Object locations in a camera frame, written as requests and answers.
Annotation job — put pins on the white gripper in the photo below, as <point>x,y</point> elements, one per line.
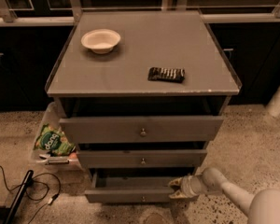
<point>186,186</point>

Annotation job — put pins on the grey bottom drawer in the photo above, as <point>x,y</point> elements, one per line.
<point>126,187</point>

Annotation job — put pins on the grey drawer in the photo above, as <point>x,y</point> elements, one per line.
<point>142,158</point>
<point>126,187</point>
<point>141,129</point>

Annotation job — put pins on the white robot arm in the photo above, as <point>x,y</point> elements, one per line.
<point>260,208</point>

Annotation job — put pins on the grey middle drawer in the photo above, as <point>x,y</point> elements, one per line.
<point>142,158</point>

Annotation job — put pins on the grey top drawer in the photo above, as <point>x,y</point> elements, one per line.
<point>141,129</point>

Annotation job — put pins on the grey drawer cabinet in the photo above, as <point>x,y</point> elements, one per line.
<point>84,84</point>

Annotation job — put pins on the dark snack bar wrapper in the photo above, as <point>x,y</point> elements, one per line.
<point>175,75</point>

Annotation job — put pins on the green snack bag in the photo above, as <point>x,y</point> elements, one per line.
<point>54,141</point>

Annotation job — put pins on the black flat bar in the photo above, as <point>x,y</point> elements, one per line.
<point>17,200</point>

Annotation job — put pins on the white paper bowl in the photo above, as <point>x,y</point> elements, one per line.
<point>100,41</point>

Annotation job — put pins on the white post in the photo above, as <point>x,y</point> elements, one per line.
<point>278,97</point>

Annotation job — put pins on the metal railing frame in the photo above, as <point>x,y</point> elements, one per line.
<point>68,12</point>

